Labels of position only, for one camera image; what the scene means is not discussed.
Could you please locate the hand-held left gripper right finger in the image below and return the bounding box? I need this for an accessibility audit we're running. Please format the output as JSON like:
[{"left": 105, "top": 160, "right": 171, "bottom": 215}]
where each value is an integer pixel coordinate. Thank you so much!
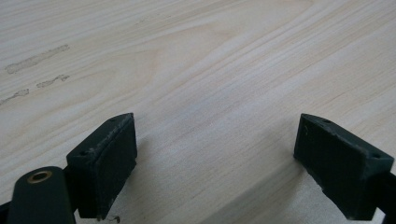
[{"left": 293, "top": 113, "right": 395, "bottom": 222}]

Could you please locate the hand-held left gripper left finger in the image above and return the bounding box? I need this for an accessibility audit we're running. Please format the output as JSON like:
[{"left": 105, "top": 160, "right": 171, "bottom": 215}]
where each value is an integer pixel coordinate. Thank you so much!
[{"left": 65, "top": 112, "right": 138, "bottom": 220}]

